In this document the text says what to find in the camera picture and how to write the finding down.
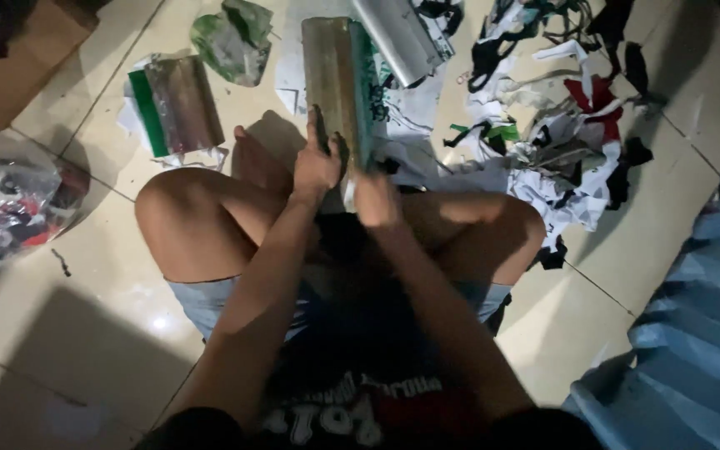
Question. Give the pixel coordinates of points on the green stained rag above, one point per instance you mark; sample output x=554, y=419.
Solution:
x=232, y=44

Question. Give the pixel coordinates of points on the small dark scrap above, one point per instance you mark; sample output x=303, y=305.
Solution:
x=61, y=262

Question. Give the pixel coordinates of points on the person's right fingers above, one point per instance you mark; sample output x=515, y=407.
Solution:
x=366, y=181

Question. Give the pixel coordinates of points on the person's right leg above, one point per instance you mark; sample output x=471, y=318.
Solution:
x=479, y=234

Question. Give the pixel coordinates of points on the light denim shorts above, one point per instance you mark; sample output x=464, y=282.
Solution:
x=207, y=300

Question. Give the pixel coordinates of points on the brown cardboard sheet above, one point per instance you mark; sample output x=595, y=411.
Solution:
x=4, y=81

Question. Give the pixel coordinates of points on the person's left fingers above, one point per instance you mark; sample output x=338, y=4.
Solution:
x=320, y=130

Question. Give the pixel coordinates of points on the black printed shirt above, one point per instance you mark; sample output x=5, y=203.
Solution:
x=360, y=375

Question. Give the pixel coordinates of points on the clear plastic bag of clothes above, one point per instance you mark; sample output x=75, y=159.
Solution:
x=10, y=200

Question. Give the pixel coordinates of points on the person's right hand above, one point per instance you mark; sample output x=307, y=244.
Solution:
x=377, y=203

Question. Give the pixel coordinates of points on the person's left hand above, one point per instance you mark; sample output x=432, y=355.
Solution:
x=313, y=169

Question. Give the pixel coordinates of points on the person's left leg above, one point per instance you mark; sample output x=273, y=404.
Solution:
x=197, y=219

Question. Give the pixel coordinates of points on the wooden squeegee with teal blade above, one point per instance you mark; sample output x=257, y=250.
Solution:
x=335, y=81

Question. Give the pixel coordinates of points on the heap of fabric scraps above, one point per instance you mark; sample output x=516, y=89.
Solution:
x=560, y=137

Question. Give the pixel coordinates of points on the metal squeegee with green blade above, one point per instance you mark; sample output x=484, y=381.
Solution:
x=179, y=106

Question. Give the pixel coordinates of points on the person's leg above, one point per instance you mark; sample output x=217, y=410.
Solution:
x=197, y=219
x=479, y=234

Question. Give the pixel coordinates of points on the silver aluminium squeegee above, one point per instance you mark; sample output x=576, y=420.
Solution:
x=397, y=34

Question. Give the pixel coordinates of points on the blue striped cloth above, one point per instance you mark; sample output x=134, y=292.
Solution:
x=697, y=325

